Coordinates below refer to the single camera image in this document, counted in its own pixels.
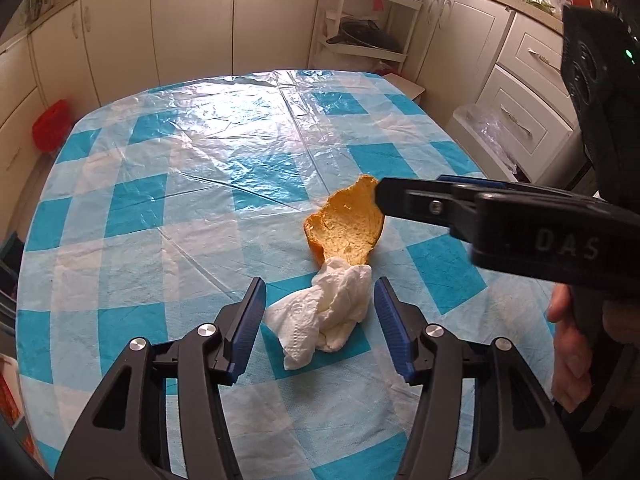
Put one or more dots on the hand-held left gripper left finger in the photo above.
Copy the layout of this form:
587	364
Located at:
245	330

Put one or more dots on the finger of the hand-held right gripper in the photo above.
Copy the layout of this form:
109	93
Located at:
475	182
410	200

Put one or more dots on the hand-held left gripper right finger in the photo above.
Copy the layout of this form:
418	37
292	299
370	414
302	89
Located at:
395	330

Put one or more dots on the large orange peel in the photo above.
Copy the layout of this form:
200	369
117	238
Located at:
345	230

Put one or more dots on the white tissue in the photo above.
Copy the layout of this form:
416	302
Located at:
320	310

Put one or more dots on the red trash bin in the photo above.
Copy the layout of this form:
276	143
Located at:
50	127

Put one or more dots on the person's right hand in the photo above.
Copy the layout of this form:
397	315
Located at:
567	360

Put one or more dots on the clear plastic drawer liner bag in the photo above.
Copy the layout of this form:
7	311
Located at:
487	130

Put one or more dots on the cream open drawer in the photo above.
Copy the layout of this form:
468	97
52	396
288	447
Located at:
452	130

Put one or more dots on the cream drawer cabinet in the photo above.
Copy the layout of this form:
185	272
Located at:
525	105

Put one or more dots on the small white wooden stool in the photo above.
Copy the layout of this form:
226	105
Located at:
407	87

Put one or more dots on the white and orange plastic bags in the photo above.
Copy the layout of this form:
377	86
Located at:
385	67

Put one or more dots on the blue white checkered tablecloth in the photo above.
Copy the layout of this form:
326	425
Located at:
140	210

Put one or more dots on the black wok with lid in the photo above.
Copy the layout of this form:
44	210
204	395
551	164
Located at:
365	35

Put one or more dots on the clear plastic table sheet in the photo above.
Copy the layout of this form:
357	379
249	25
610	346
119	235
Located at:
250	125

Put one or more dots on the white shelf rack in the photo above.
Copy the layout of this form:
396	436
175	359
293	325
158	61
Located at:
330	15

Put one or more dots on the cream kitchen base cabinets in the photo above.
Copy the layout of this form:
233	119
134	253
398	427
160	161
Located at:
190	20

